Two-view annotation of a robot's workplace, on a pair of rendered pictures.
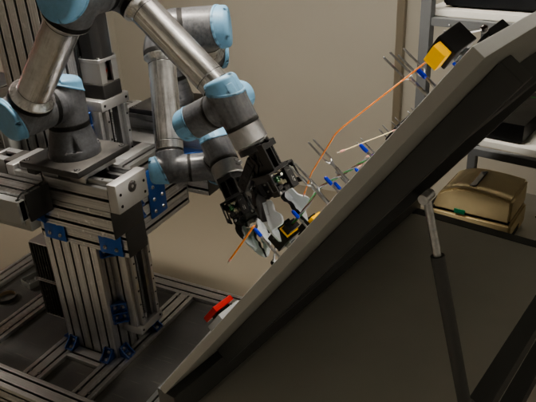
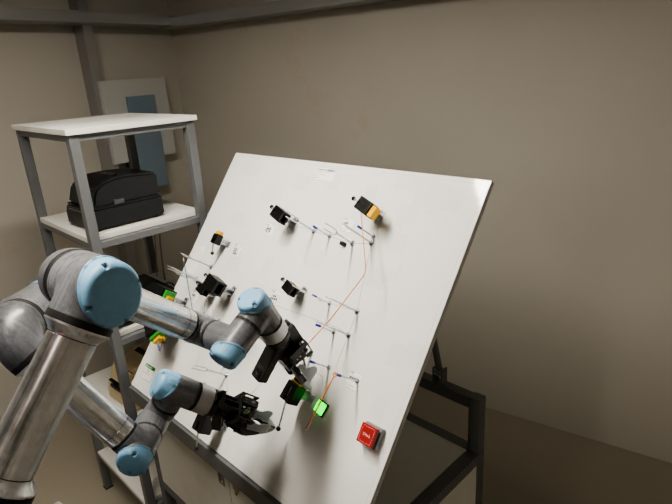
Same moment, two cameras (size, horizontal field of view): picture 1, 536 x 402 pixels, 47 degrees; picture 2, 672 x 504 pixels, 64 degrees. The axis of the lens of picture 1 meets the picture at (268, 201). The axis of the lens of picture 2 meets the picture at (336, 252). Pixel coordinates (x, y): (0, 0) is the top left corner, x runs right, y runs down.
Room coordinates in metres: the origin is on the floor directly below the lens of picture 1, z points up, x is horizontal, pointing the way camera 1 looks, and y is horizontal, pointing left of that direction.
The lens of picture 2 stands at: (0.90, 1.24, 1.99)
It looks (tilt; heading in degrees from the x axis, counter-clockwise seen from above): 19 degrees down; 276
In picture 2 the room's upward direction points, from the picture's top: 4 degrees counter-clockwise
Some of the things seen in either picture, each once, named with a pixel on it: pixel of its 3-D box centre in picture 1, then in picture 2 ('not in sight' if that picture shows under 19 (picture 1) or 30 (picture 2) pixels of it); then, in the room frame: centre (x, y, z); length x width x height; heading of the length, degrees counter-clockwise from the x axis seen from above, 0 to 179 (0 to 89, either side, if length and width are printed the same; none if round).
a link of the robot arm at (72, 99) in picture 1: (61, 98); not in sight; (1.69, 0.56, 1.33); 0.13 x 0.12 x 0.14; 148
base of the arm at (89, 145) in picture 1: (72, 136); not in sight; (1.69, 0.56, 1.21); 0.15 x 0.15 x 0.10
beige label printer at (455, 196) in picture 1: (477, 202); (148, 371); (2.00, -0.77, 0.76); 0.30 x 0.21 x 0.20; 54
